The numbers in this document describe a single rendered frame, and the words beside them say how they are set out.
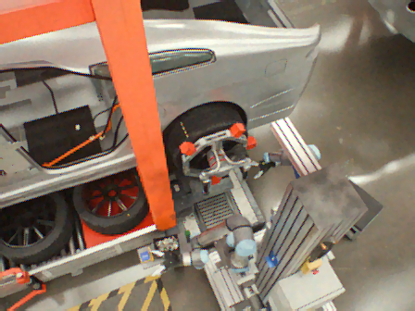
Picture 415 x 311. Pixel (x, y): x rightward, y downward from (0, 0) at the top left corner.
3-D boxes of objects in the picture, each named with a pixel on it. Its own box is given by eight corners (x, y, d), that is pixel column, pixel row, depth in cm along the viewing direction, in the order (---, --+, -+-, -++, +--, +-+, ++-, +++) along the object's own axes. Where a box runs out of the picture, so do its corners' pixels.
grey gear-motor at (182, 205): (181, 183, 388) (179, 167, 358) (195, 220, 368) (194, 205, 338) (163, 189, 384) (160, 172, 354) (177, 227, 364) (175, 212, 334)
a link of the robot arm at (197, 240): (238, 205, 224) (184, 235, 252) (242, 223, 218) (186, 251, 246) (251, 208, 231) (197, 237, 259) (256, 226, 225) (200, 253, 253)
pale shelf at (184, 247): (186, 232, 326) (186, 230, 323) (194, 251, 318) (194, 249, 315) (137, 250, 318) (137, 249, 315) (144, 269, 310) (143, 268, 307)
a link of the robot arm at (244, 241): (244, 252, 267) (253, 223, 220) (248, 273, 260) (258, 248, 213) (227, 255, 266) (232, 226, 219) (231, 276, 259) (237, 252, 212)
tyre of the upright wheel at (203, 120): (204, 155, 369) (252, 111, 336) (213, 176, 358) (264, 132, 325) (149, 145, 321) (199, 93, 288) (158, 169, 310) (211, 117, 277)
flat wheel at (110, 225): (127, 157, 380) (122, 144, 360) (166, 206, 354) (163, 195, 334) (66, 195, 359) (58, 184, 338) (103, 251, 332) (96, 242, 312)
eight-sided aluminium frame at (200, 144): (241, 158, 345) (246, 123, 299) (244, 165, 342) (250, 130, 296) (183, 178, 335) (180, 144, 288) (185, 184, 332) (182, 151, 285)
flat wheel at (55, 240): (23, 281, 318) (11, 275, 298) (-16, 227, 342) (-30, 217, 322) (90, 229, 343) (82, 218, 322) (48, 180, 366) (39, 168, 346)
